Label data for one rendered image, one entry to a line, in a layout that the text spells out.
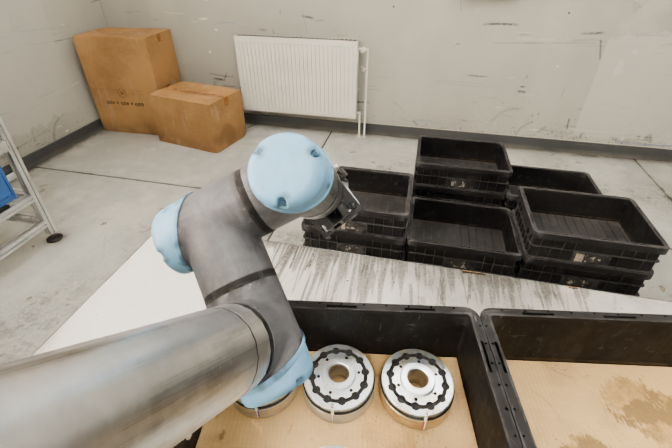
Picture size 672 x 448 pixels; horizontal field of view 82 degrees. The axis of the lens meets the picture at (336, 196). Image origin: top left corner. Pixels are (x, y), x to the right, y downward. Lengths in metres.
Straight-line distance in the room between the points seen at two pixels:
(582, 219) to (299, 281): 1.19
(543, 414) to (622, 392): 0.13
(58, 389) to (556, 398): 0.62
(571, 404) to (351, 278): 0.50
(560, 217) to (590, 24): 1.85
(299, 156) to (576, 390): 0.55
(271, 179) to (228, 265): 0.09
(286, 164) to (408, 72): 2.89
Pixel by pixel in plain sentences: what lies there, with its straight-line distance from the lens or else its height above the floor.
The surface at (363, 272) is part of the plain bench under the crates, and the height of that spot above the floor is 0.70.
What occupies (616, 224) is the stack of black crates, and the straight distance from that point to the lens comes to 1.81.
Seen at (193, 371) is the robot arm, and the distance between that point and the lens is 0.26.
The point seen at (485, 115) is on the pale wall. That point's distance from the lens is 3.34.
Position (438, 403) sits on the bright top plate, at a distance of 0.60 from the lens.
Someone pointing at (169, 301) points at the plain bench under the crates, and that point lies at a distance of 0.98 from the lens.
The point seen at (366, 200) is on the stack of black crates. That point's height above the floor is 0.49.
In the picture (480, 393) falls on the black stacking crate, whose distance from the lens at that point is 0.59.
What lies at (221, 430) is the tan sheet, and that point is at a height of 0.83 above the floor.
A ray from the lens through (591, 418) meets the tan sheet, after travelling 0.71.
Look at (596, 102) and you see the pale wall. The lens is 3.49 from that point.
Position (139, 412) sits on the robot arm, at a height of 1.19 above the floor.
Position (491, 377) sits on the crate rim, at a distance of 0.56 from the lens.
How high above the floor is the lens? 1.38
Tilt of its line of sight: 33 degrees down
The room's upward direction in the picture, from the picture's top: straight up
